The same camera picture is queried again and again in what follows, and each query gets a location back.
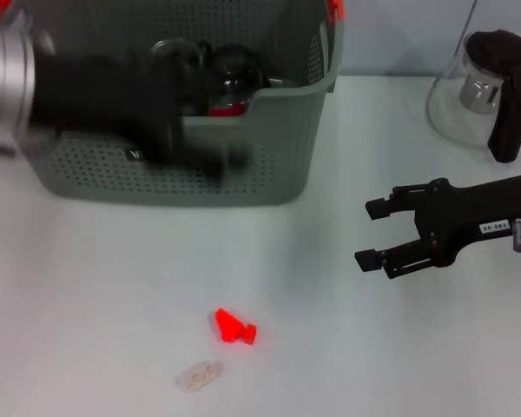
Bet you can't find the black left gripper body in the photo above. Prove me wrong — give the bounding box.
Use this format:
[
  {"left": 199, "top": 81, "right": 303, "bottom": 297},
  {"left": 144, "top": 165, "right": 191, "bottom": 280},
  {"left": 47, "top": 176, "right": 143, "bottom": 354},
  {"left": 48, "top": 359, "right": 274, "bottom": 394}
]
[{"left": 30, "top": 53, "right": 184, "bottom": 169}]

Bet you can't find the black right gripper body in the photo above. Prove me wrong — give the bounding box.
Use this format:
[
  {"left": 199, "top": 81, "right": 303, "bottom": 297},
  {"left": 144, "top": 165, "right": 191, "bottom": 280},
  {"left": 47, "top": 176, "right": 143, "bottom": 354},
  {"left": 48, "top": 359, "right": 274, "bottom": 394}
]
[{"left": 414, "top": 171, "right": 521, "bottom": 268}]

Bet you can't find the dark red curved brick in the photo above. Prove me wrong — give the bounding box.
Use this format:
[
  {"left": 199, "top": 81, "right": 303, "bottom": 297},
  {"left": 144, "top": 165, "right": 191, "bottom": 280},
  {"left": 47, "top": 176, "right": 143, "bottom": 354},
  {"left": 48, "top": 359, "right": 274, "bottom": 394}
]
[{"left": 207, "top": 103, "right": 245, "bottom": 118}]

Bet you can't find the grey perforated storage bin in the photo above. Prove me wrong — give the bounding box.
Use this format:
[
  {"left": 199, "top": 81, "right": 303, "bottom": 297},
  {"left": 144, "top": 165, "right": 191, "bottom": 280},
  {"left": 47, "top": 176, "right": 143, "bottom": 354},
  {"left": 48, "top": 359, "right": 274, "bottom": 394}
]
[{"left": 23, "top": 0, "right": 346, "bottom": 208}]

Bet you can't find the bright red slope brick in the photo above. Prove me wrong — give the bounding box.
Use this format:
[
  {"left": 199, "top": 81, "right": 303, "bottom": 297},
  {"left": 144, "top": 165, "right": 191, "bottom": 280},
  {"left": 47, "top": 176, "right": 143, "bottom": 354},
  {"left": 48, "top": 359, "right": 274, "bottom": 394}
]
[{"left": 214, "top": 307, "right": 247, "bottom": 344}]

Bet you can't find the small bright red brick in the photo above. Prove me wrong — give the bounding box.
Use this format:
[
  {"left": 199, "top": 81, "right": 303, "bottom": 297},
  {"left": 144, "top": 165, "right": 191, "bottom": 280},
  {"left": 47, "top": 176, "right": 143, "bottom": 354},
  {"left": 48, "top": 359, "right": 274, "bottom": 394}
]
[{"left": 241, "top": 323, "right": 260, "bottom": 347}]

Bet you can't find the translucent white building brick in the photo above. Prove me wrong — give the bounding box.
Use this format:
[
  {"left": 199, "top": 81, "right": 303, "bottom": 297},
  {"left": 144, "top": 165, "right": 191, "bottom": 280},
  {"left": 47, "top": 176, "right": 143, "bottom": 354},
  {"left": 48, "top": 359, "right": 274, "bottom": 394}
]
[{"left": 173, "top": 359, "right": 226, "bottom": 392}]

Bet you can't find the glass teapot with black handle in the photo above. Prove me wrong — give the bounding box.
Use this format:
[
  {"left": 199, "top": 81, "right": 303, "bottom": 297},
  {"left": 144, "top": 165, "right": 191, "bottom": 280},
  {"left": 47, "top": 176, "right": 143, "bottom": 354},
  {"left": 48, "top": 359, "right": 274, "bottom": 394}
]
[{"left": 425, "top": 29, "right": 521, "bottom": 164}]

